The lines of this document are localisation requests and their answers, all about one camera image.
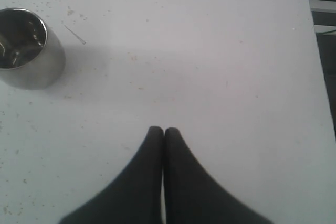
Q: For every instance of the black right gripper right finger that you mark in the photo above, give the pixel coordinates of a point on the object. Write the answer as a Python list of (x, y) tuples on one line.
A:
[(192, 195)]

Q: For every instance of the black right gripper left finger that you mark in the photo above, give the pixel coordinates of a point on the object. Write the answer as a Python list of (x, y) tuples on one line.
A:
[(134, 196)]

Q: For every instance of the stainless steel cup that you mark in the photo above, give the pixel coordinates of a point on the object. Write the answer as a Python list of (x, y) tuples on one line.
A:
[(32, 57)]

